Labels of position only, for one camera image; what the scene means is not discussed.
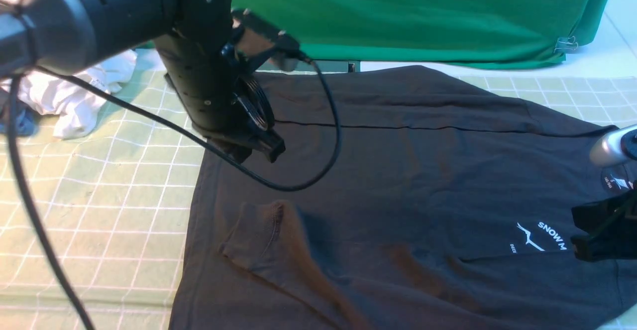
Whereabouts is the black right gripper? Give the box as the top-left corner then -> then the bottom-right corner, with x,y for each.
571,190 -> 637,262

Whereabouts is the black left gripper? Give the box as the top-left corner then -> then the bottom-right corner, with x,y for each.
192,66 -> 287,165

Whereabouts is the dark gray long-sleeve shirt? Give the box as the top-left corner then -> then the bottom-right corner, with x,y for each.
168,66 -> 636,330

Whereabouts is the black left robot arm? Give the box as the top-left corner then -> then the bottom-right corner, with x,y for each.
1,0 -> 298,162

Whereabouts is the white crumpled shirt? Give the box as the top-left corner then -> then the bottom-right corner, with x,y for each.
18,50 -> 137,139

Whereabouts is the dark green metal bar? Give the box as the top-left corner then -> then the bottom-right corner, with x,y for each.
257,60 -> 360,75

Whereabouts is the silver binder clip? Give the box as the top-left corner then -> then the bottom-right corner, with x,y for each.
553,36 -> 579,54

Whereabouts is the green backdrop cloth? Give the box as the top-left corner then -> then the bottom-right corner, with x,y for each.
230,0 -> 608,71

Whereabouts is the blue crumpled garment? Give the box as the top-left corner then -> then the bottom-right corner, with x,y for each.
0,102 -> 38,137

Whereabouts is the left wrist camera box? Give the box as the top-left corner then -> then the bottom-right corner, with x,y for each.
230,8 -> 303,73

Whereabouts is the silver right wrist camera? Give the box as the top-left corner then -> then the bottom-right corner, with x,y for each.
590,124 -> 637,168

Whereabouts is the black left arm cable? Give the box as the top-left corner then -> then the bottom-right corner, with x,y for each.
6,56 -> 343,330

